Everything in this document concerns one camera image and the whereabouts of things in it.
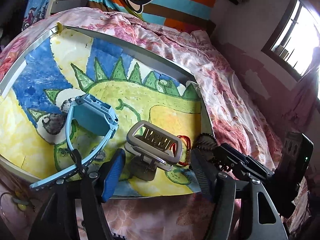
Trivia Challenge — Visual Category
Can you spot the black hair tie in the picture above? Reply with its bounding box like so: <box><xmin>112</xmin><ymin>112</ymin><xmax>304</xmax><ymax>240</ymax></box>
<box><xmin>194</xmin><ymin>132</ymin><xmax>221</xmax><ymax>153</ymax></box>

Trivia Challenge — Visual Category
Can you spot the red cord bracelet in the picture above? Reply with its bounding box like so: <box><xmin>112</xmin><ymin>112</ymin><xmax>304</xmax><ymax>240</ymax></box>
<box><xmin>171</xmin><ymin>134</ymin><xmax>193</xmax><ymax>167</ymax></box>

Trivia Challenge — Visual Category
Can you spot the beige hair claw clip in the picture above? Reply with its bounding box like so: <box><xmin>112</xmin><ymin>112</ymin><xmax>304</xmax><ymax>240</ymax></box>
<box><xmin>125</xmin><ymin>120</ymin><xmax>183</xmax><ymax>181</ymax></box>

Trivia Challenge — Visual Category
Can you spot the light blue smart watch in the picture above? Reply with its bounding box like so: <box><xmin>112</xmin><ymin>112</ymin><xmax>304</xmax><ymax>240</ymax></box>
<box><xmin>29</xmin><ymin>94</ymin><xmax>119</xmax><ymax>191</ymax></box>

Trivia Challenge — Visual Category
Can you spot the large hoop earring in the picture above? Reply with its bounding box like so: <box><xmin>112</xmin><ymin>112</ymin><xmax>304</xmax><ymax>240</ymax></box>
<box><xmin>1</xmin><ymin>192</ymin><xmax>16</xmax><ymax>224</ymax></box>

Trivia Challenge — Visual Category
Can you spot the pink window curtain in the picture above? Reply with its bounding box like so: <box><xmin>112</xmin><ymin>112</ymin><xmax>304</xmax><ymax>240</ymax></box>
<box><xmin>283</xmin><ymin>47</ymin><xmax>319</xmax><ymax>132</ymax></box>

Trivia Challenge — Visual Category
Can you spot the pink floral bedspread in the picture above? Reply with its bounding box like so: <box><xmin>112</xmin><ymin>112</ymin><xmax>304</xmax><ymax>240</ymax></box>
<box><xmin>0</xmin><ymin>6</ymin><xmax>311</xmax><ymax>240</ymax></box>

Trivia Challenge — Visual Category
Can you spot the small yellow-green trinket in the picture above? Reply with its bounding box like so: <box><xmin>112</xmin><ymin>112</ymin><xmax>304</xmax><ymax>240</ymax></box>
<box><xmin>11</xmin><ymin>191</ymin><xmax>34</xmax><ymax>211</ymax></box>

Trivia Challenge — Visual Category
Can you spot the window with bars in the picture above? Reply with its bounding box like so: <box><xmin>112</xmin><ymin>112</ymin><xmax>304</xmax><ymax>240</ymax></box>
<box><xmin>261</xmin><ymin>0</ymin><xmax>319</xmax><ymax>81</ymax></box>

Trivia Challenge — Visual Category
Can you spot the tray with dinosaur drawing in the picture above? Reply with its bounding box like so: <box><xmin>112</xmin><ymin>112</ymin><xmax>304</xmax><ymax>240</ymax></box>
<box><xmin>1</xmin><ymin>26</ymin><xmax>212</xmax><ymax>198</ymax></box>

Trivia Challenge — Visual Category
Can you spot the striped monkey blanket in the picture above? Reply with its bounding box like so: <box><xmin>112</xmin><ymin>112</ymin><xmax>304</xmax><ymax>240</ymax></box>
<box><xmin>88</xmin><ymin>0</ymin><xmax>216</xmax><ymax>34</ymax></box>

